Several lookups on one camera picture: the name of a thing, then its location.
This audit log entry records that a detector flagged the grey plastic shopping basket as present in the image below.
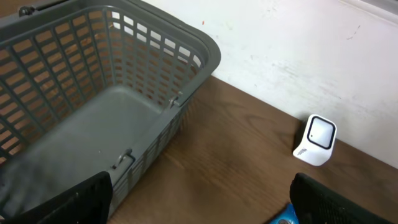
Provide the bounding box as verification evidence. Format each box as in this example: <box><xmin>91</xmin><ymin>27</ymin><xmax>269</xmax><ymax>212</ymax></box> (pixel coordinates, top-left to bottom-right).
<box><xmin>1</xmin><ymin>0</ymin><xmax>221</xmax><ymax>222</ymax></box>

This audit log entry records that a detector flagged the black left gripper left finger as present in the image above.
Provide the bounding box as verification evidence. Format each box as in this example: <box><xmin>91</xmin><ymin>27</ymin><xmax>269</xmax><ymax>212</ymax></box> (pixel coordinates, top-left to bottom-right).
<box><xmin>1</xmin><ymin>171</ymin><xmax>113</xmax><ymax>224</ymax></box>

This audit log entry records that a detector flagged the blue Oreo cookie pack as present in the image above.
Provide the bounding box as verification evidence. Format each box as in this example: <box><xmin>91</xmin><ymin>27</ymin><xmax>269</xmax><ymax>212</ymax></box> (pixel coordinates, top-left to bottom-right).
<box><xmin>269</xmin><ymin>203</ymin><xmax>299</xmax><ymax>224</ymax></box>

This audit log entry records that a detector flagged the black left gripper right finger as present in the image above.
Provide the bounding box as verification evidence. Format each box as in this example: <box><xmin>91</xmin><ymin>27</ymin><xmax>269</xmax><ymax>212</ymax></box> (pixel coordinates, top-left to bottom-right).
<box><xmin>289</xmin><ymin>172</ymin><xmax>395</xmax><ymax>224</ymax></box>

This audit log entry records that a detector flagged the white barcode scanner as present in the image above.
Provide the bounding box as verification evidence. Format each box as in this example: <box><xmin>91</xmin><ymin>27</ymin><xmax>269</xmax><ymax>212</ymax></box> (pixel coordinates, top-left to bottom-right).
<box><xmin>292</xmin><ymin>114</ymin><xmax>337</xmax><ymax>166</ymax></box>

